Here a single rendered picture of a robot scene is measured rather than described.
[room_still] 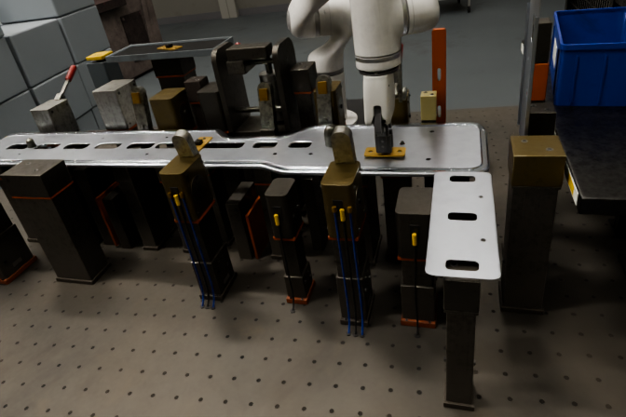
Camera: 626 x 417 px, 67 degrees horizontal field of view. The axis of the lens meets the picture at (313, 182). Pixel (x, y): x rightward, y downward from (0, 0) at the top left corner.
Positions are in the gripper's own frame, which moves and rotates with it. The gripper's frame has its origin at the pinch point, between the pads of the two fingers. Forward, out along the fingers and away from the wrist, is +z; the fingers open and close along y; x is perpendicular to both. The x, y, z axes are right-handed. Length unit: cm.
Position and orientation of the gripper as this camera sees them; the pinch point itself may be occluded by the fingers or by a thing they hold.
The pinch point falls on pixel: (384, 141)
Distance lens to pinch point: 97.8
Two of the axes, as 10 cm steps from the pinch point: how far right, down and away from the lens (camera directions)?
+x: 9.5, 0.1, -3.0
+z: 1.4, 8.6, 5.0
